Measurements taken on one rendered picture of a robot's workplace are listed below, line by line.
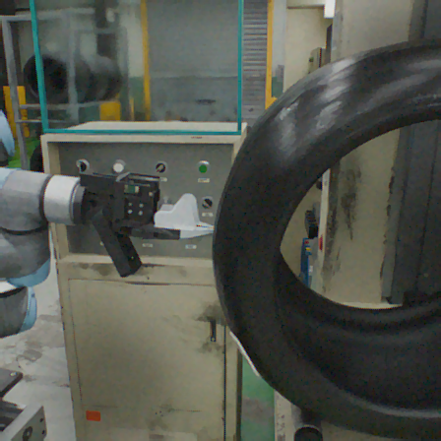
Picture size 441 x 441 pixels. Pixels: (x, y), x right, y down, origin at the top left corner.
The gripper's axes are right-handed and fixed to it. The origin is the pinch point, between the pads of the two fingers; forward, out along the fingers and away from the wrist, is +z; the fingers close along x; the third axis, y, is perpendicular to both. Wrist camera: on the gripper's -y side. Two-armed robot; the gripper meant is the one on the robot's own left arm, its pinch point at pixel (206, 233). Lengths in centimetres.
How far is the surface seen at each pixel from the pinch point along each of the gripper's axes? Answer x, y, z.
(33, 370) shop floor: 124, -130, -90
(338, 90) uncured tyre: -10.0, 23.6, 14.2
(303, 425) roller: -9.0, -24.9, 18.7
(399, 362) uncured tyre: 10.2, -23.4, 37.7
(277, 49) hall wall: 930, 79, 18
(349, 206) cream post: 26.8, 0.9, 26.3
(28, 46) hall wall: 1035, 28, -556
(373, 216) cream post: 26.8, -0.4, 31.5
